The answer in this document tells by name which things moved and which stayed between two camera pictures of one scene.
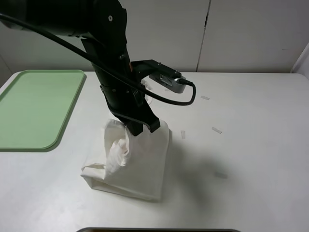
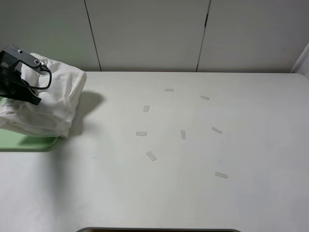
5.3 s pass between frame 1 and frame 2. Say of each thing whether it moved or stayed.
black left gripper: moved
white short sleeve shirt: moved
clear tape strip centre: stayed
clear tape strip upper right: stayed
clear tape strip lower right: stayed
